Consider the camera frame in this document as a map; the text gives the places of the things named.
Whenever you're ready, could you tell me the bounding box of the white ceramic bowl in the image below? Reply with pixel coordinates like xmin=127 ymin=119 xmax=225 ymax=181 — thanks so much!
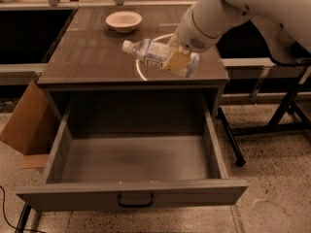
xmin=106 ymin=11 xmax=142 ymax=33

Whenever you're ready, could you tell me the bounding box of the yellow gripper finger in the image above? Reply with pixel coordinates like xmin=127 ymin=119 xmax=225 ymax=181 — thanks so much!
xmin=167 ymin=31 xmax=180 ymax=48
xmin=162 ymin=50 xmax=190 ymax=73

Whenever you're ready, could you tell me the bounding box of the black floor cable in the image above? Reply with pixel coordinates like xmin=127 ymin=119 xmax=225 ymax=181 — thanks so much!
xmin=0 ymin=184 xmax=47 ymax=233

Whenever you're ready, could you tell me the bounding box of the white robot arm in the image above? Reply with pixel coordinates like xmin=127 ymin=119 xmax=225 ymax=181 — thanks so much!
xmin=163 ymin=0 xmax=311 ymax=73

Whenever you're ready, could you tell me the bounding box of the black metal table leg frame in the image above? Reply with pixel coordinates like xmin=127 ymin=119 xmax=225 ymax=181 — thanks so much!
xmin=216 ymin=65 xmax=311 ymax=168

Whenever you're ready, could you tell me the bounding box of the grey cabinet with counter top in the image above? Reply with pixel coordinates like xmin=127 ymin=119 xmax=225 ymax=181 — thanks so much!
xmin=38 ymin=5 xmax=228 ymax=111

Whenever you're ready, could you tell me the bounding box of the black drawer handle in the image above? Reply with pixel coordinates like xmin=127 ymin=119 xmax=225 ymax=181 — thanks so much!
xmin=117 ymin=193 xmax=154 ymax=209

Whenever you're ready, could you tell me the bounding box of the blue plastic water bottle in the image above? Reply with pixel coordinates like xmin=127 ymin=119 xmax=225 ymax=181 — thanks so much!
xmin=122 ymin=39 xmax=200 ymax=78

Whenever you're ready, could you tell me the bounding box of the brown cardboard box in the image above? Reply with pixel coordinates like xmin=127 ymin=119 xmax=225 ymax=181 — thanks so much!
xmin=0 ymin=81 xmax=59 ymax=169

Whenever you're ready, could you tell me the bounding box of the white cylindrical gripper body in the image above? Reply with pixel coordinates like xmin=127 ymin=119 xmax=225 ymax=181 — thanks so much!
xmin=177 ymin=3 xmax=226 ymax=52

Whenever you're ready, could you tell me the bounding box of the open grey top drawer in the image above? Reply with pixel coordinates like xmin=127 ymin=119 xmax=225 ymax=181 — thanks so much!
xmin=16 ymin=94 xmax=248 ymax=211

